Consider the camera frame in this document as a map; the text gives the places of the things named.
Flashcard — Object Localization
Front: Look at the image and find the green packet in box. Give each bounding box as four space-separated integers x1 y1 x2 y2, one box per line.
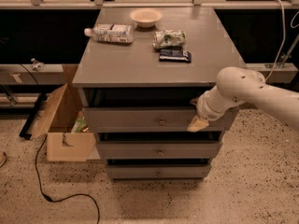
71 118 88 133

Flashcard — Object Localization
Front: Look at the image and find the grey drawer cabinet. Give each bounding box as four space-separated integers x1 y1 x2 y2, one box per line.
72 7 256 182

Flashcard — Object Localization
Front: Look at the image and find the small clear object on ledge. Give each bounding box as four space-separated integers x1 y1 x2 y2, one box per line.
31 58 45 72

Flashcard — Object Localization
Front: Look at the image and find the grey middle drawer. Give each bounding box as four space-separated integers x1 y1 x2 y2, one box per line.
97 141 222 160

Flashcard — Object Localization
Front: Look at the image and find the white bowl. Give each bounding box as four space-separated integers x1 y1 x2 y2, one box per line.
130 8 163 28

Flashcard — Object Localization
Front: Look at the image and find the green white snack bag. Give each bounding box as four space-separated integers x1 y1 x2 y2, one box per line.
153 30 186 49

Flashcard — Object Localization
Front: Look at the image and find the dark blue snack packet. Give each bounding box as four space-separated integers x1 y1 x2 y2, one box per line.
159 49 192 63

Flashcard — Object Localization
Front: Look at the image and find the clear plastic water bottle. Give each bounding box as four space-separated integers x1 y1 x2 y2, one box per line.
84 24 134 44

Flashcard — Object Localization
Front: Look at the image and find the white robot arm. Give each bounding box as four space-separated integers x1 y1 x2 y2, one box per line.
187 67 299 133

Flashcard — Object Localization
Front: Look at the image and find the grey bottom drawer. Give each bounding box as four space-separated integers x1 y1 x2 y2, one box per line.
106 164 211 179

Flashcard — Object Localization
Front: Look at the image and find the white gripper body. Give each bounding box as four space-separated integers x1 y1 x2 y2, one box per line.
196 90 225 121

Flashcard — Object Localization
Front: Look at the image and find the open cardboard box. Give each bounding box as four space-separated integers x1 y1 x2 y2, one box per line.
31 64 97 162

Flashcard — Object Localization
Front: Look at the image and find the grey drawer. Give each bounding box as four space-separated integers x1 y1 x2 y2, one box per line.
106 164 211 179
81 105 240 133
97 141 222 160

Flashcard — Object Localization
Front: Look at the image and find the grey top drawer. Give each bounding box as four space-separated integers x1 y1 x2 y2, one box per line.
81 105 240 133

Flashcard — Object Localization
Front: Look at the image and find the black floor cable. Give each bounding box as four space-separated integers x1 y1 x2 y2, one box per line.
34 133 101 224

